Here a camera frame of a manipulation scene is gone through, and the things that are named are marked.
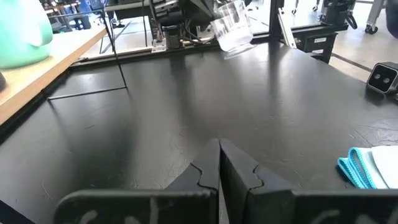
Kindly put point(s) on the teal plastic mug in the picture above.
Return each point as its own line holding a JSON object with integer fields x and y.
{"x": 21, "y": 43}

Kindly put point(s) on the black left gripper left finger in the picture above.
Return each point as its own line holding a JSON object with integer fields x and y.
{"x": 199, "y": 202}

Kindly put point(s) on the black table-level camera box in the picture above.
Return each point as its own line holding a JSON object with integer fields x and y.
{"x": 382, "y": 77}

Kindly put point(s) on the wooden shelf board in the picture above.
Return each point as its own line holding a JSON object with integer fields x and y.
{"x": 31, "y": 77}

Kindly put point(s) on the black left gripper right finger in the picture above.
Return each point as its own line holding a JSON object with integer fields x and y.
{"x": 248, "y": 193}

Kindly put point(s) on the black frame post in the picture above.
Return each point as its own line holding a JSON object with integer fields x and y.
{"x": 274, "y": 18}

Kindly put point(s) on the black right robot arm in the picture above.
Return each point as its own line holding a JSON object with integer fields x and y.
{"x": 174, "y": 21}

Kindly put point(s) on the black frame with white labels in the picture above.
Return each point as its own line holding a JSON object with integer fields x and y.
{"x": 317, "y": 43}

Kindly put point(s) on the clear footed glass mug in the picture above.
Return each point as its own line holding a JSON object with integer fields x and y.
{"x": 233, "y": 28}

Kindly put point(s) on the grey stand with caster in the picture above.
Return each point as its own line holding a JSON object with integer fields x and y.
{"x": 371, "y": 29}

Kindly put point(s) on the folded teal-edged cloth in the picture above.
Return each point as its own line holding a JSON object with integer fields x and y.
{"x": 357, "y": 168}

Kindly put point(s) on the black equipment cart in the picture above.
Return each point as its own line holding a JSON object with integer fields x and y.
{"x": 334, "y": 12}

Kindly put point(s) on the black metal shelf leg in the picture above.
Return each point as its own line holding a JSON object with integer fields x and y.
{"x": 115, "y": 49}

